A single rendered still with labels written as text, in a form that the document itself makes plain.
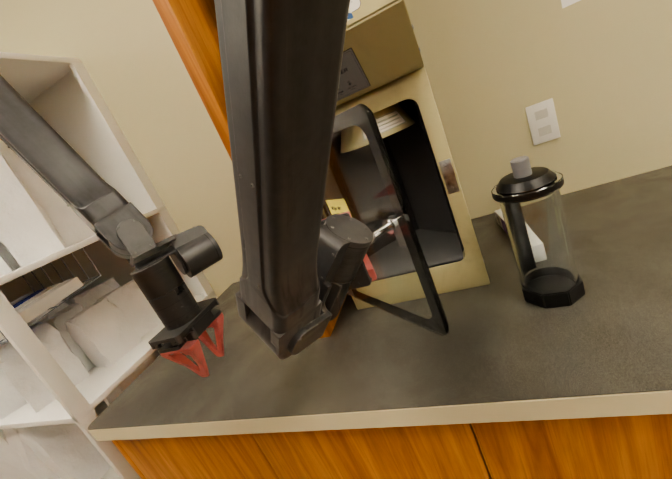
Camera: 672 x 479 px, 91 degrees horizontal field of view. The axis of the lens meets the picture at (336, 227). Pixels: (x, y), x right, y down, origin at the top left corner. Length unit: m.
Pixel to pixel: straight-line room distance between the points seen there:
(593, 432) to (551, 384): 0.11
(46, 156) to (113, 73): 1.02
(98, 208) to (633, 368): 0.76
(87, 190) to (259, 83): 0.45
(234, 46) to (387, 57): 0.47
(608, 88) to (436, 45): 0.47
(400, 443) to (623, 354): 0.38
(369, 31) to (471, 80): 0.57
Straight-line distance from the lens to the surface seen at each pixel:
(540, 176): 0.62
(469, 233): 0.74
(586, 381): 0.60
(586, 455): 0.72
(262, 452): 0.89
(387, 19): 0.59
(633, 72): 1.22
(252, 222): 0.23
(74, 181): 0.60
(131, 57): 1.54
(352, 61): 0.62
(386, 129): 0.71
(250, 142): 0.19
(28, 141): 0.63
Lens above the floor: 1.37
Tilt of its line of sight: 15 degrees down
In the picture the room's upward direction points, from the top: 23 degrees counter-clockwise
